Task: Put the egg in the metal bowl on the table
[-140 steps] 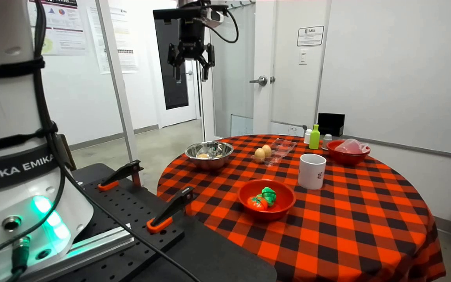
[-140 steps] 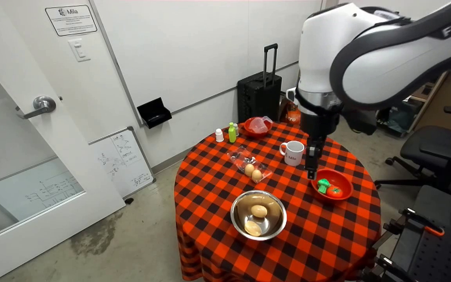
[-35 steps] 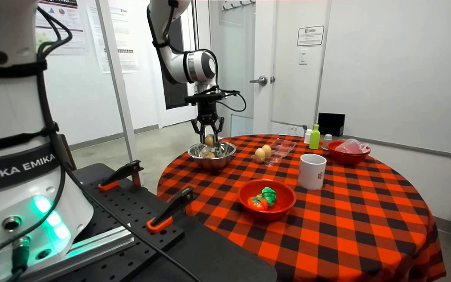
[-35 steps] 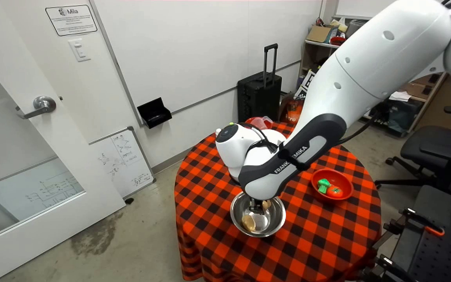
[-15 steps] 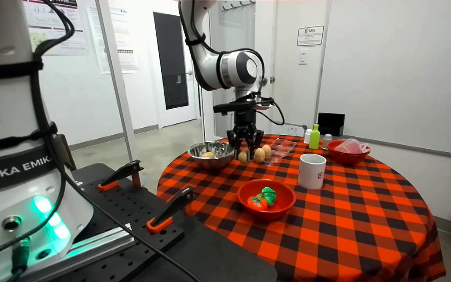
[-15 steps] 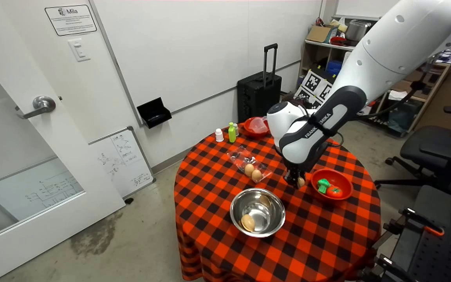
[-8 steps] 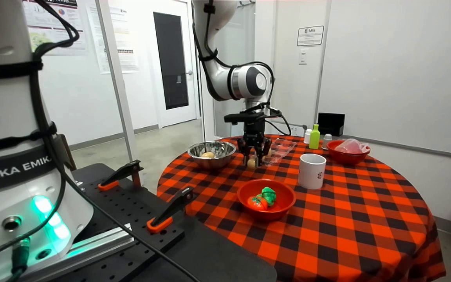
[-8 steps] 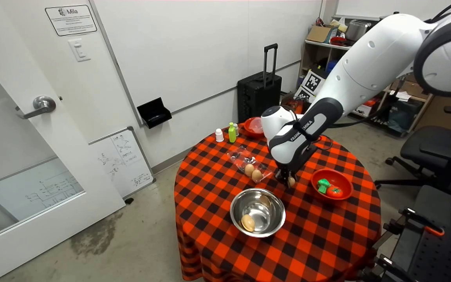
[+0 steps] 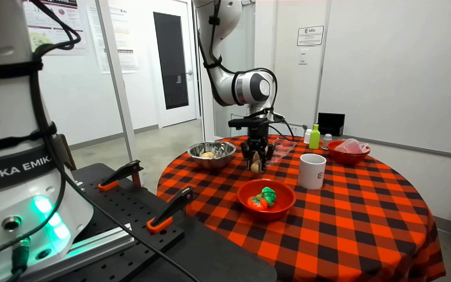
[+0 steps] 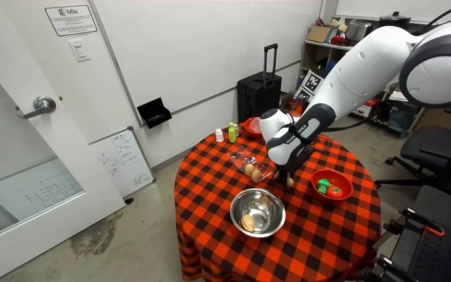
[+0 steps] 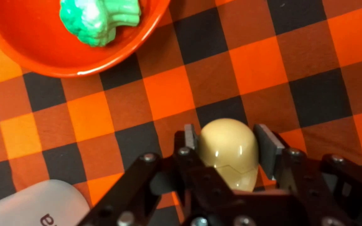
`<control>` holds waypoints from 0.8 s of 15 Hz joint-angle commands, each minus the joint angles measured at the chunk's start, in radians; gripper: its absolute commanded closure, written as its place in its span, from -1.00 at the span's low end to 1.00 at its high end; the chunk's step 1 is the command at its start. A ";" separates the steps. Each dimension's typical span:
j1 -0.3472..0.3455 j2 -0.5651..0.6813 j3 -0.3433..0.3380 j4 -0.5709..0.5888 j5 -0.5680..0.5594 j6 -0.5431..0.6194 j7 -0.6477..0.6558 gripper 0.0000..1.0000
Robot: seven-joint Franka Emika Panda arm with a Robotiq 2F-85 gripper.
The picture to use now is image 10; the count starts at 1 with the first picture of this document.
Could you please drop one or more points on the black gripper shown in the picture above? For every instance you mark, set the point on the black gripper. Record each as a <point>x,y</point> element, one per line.
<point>298,161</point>

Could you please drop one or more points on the beige egg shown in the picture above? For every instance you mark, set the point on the beige egg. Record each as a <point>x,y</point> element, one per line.
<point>257,176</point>
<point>250,170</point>
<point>248,223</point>
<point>290,183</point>

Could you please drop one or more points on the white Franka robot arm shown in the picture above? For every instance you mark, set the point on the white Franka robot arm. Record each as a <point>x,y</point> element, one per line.
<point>372,68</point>

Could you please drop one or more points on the metal bowl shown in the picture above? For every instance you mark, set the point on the metal bowl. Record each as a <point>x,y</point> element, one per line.
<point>267,220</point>

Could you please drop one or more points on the clear plastic egg carton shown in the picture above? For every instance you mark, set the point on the clear plastic egg carton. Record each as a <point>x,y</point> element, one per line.
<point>242,157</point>

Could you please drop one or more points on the orange plastic bowl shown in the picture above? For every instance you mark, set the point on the orange plastic bowl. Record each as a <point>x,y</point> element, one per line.
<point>344,183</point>

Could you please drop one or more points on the red bowl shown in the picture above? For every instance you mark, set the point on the red bowl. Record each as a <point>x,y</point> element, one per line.
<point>253,129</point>

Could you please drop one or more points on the green toy vegetable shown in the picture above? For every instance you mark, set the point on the green toy vegetable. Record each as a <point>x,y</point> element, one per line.
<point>323,186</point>

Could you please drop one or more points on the orange toy vegetable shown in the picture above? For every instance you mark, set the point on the orange toy vegetable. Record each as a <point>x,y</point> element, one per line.
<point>334,192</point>

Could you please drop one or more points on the red black plaid tablecloth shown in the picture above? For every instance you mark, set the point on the red black plaid tablecloth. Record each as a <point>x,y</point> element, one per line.
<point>314,236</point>

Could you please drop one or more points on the green bottle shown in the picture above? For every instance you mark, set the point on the green bottle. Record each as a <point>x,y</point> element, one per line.
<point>232,134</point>

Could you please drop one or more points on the small white bottle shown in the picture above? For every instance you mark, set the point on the small white bottle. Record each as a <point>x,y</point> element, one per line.
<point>220,136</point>

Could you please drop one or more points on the black suitcase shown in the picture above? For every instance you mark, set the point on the black suitcase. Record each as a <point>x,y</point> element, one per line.
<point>259,96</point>

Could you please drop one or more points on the black white fiducial tag board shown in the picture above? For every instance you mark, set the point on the black white fiducial tag board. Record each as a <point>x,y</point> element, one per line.
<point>312,84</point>

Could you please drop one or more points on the storage shelf unit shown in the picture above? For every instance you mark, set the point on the storage shelf unit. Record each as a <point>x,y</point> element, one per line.
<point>392,112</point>

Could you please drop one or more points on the black orange clamp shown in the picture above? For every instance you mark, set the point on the black orange clamp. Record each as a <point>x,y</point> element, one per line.
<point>416,222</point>

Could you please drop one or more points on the cardboard box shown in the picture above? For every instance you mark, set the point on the cardboard box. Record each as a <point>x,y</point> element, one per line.
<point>320,34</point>

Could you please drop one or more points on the black office chair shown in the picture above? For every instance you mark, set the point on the black office chair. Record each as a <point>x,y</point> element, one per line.
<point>434,151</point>

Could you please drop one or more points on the metal pot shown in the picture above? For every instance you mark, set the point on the metal pot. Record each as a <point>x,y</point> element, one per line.
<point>359,32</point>

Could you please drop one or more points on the small leaning whiteboard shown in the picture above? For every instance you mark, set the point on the small leaning whiteboard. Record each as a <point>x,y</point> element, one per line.
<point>124,162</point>

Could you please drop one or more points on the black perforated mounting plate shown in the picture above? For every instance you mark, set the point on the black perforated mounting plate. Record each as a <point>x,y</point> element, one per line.
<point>434,256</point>

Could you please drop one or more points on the black wall box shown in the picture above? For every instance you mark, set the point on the black wall box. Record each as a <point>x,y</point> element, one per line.
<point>154,114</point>

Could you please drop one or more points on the white wall sign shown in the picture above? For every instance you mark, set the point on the white wall sign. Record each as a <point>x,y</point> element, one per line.
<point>71,20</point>

